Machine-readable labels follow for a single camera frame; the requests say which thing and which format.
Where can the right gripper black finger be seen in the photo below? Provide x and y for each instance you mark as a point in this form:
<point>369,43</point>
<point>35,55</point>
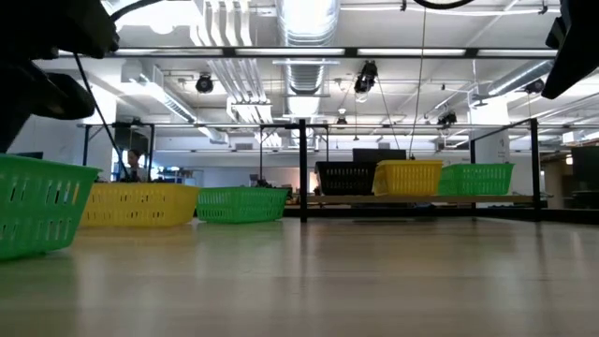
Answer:
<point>575,65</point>

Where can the green plastic slotted basket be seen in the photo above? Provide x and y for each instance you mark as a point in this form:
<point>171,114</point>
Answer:
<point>477,166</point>
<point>42,210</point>
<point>241,206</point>

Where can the yellow plastic slotted basket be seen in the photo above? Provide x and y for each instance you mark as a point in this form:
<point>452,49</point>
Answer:
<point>140,206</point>
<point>407,165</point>

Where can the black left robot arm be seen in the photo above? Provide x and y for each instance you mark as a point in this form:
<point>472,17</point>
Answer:
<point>47,23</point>

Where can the dark monitor behind shelf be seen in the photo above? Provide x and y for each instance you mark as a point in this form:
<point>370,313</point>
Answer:
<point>379,154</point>

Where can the black hanging ceiling device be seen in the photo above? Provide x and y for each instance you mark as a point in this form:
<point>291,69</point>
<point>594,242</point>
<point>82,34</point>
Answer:
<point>204,84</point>
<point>365,77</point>
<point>534,86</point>
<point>447,118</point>

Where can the dark cabinet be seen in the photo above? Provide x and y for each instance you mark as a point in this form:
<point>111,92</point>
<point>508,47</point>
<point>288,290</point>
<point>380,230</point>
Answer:
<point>585,178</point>

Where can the black plastic slotted basket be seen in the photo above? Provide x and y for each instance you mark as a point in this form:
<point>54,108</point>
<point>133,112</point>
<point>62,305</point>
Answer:
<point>344,165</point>

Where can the blue background equipment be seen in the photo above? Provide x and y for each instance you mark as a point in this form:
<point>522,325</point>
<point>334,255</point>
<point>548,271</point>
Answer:
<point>175,174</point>

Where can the person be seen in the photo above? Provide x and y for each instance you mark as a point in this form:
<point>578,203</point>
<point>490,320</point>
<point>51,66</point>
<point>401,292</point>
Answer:
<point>135,161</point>

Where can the dark desk monitor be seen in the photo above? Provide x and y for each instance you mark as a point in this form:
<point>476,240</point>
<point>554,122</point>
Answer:
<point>28,155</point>

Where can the black table edge rail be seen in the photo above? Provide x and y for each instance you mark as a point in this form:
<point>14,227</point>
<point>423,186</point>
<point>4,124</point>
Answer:
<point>571,215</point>

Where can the wooden shelf with black frame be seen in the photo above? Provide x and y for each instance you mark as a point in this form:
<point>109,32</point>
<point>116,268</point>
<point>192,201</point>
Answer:
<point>421,199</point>

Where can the silver ceiling air duct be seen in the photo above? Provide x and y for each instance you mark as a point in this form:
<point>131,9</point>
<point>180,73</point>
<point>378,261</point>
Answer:
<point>306,23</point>

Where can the overhead frame bar with lights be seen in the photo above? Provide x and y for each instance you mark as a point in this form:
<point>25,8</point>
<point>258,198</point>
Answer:
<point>290,51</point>

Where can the black background workcell frame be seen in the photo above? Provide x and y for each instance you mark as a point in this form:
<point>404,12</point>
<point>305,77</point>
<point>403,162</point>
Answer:
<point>151,140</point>

